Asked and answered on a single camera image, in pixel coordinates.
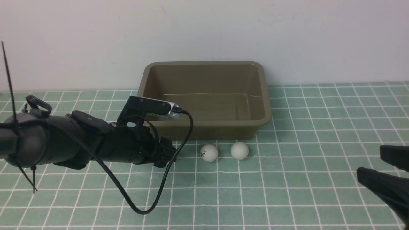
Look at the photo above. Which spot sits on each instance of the olive green plastic bin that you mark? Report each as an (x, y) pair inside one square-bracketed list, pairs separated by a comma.
[(228, 100)]

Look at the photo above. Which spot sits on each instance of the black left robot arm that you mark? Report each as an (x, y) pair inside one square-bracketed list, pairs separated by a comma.
[(31, 138)]

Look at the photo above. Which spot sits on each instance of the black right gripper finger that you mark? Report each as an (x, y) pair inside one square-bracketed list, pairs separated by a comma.
[(397, 156), (393, 190)]

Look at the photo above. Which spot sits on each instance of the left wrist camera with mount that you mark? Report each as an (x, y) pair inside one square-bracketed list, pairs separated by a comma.
[(136, 108)]

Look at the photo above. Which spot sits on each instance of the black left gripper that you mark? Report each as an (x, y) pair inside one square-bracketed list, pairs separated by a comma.
[(126, 144)]

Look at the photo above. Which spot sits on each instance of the white ping-pong ball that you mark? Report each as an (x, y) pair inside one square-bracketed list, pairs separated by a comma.
[(239, 151), (209, 153)]

